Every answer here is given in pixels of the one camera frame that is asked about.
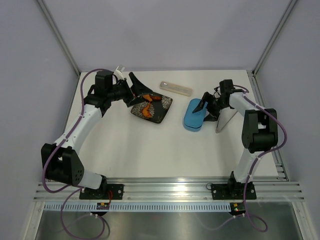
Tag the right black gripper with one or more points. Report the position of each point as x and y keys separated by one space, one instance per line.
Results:
x=212 y=116

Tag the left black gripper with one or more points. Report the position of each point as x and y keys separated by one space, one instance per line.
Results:
x=138 y=89

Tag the metal tongs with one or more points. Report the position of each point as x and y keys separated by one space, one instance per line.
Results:
x=225 y=116

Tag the blue lunch box lid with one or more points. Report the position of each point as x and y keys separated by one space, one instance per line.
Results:
x=194 y=119

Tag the blue lunch box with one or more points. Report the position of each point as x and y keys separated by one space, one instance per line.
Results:
x=192 y=128

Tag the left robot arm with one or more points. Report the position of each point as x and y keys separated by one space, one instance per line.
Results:
x=62 y=166

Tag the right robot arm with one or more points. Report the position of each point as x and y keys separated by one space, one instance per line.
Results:
x=232 y=93

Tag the fried chicken wing top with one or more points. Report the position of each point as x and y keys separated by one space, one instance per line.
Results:
x=150 y=97

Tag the fried chicken piece lower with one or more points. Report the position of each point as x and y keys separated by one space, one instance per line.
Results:
x=148 y=111

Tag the black floral square plate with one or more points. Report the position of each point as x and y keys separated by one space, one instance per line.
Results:
x=161 y=108

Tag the right circuit board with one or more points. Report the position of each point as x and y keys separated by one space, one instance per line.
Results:
x=237 y=209

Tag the circuit board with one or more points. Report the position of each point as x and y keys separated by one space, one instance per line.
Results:
x=103 y=206
x=237 y=209

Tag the left circuit board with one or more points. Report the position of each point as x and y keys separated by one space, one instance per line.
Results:
x=103 y=206

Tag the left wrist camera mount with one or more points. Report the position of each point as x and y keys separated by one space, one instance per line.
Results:
x=118 y=72

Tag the right side aluminium rail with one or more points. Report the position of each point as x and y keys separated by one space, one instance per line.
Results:
x=260 y=134

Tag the aluminium rail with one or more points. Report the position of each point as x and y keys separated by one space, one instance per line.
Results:
x=192 y=189
x=260 y=134

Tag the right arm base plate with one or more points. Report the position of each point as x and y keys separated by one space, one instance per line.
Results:
x=224 y=192

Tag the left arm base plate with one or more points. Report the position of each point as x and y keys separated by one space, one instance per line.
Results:
x=113 y=191

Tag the white slotted cable duct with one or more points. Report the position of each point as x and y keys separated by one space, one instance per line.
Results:
x=211 y=207

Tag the right aluminium frame post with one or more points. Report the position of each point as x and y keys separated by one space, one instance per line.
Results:
x=274 y=36

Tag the aluminium frame post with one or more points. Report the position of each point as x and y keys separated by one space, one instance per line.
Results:
x=274 y=36
x=49 y=19

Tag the left aluminium frame post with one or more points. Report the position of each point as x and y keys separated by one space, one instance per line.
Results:
x=49 y=19

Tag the aluminium rail front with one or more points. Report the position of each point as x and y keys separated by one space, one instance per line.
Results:
x=192 y=189

